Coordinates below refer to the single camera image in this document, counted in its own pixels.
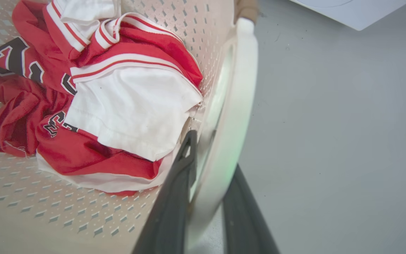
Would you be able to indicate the red and white jersey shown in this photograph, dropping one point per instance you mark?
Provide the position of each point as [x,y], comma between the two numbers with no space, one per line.
[118,106]

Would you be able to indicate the white appliance panel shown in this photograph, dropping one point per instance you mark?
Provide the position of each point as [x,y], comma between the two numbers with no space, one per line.
[354,10]

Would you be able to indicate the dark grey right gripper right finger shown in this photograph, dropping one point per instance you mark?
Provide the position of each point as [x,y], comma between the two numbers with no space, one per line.
[245,218]

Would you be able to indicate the white perforated plastic laundry basket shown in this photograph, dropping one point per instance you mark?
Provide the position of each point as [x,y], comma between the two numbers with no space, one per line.
[48,211]

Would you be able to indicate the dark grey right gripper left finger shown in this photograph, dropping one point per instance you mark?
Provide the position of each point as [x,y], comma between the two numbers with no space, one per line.
[169,208]

